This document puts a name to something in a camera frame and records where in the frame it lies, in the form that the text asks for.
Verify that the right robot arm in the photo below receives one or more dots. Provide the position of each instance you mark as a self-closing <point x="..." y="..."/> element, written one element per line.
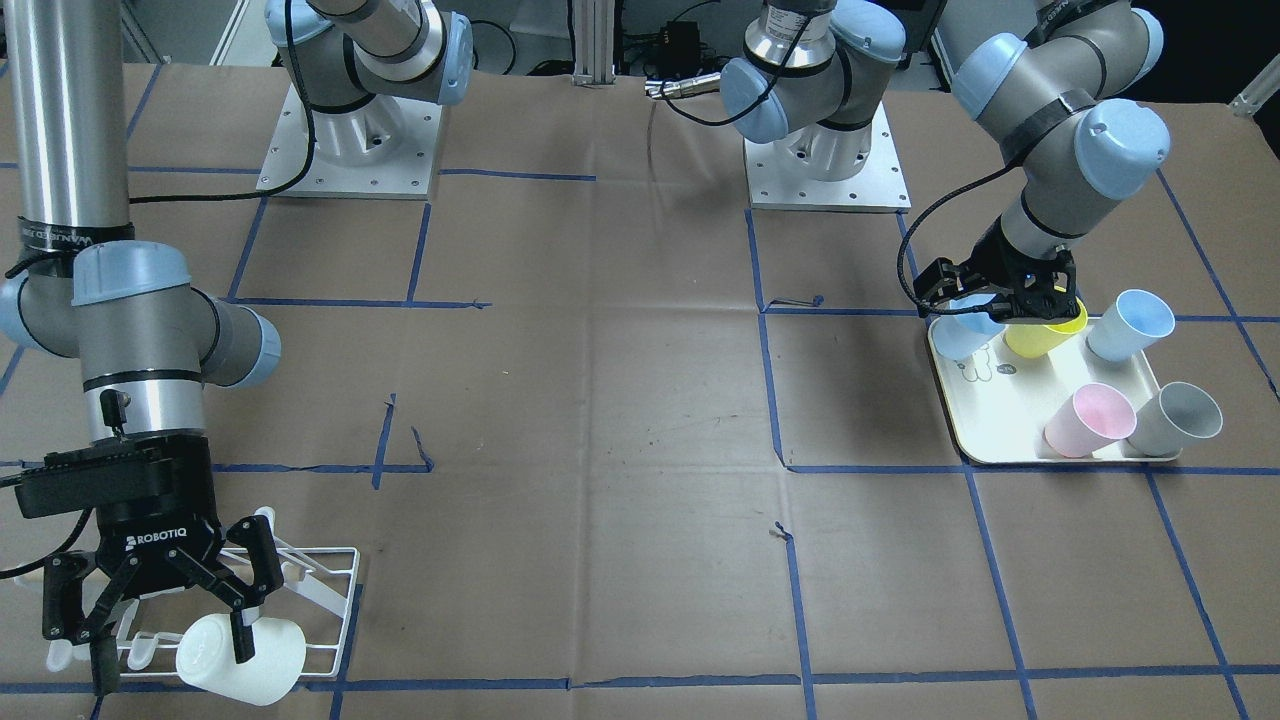
<point x="147" y="343"/>

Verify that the aluminium frame post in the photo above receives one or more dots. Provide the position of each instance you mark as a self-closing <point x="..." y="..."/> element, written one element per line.
<point x="593" y="35"/>

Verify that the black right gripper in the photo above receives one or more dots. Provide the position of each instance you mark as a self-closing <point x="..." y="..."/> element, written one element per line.
<point x="165" y="525"/>

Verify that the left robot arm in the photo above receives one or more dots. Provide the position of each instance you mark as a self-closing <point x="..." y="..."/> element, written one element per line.
<point x="805" y="91"/>

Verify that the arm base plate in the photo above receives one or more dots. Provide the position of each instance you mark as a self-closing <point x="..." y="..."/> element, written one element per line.
<point x="821" y="169"/>
<point x="386" y="150"/>

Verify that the cream plastic tray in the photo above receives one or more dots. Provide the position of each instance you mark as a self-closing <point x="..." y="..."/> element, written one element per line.
<point x="998" y="403"/>

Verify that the light blue ikea cup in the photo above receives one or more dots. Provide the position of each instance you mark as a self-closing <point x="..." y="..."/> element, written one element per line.
<point x="1136" y="320"/>
<point x="957" y="337"/>

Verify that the yellow ikea cup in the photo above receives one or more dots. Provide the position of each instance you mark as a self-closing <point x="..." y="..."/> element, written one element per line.
<point x="1036" y="340"/>

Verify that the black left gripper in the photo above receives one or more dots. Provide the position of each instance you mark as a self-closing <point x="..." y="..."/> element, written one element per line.
<point x="993" y="250"/>

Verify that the pink ikea cup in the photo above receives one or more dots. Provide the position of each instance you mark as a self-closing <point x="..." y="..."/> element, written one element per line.
<point x="1094" y="416"/>

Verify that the grey ikea cup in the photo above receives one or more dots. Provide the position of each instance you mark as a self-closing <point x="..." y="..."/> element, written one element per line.
<point x="1178" y="416"/>

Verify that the white wire cup rack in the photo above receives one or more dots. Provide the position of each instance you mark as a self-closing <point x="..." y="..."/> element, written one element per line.
<point x="318" y="594"/>

